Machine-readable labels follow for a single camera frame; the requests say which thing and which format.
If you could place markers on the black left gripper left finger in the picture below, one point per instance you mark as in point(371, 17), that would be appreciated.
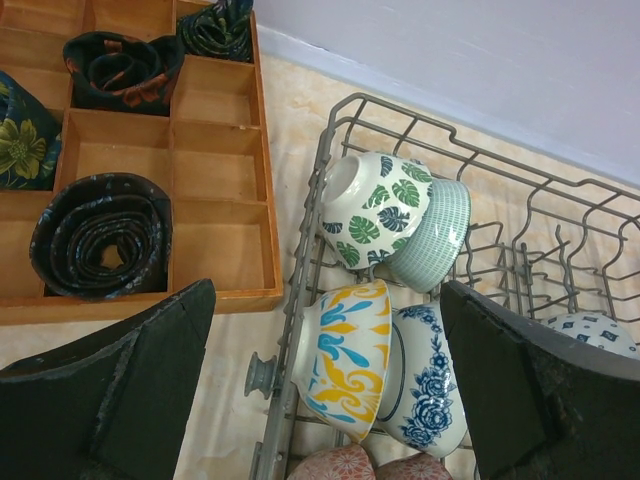
point(113, 404)

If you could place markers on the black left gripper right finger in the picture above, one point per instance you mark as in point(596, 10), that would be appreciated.
point(539, 404)

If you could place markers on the blue diamond pattern bowl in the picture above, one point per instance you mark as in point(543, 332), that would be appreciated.
point(595, 329)

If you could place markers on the blue rose pattern bowl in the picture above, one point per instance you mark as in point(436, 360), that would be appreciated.
point(421, 406)

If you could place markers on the dark leaf pattern bowl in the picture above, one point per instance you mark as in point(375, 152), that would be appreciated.
point(420, 466)

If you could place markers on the brown floral rolled tie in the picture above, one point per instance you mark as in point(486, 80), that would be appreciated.
point(104, 236)

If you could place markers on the green striped bowl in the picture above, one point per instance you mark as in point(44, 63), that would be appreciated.
point(431, 251)

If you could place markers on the pink floral bowl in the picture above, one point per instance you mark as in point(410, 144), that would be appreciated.
point(350, 462)

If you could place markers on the yellow blue swirl bowl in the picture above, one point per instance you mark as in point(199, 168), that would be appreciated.
point(343, 355)

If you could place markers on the green leaf pattern bowl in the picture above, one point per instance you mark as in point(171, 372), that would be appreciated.
point(371, 205)

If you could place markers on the teal yellow-flower folded tie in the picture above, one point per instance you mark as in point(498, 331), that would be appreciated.
point(30, 139)

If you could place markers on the dark orange-flower rolled tie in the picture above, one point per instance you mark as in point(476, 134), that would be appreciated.
point(116, 72)

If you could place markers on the dark green folded tie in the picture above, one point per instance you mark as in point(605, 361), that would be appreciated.
point(221, 30)

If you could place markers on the grey wire dish rack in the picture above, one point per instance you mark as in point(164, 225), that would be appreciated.
point(542, 241)

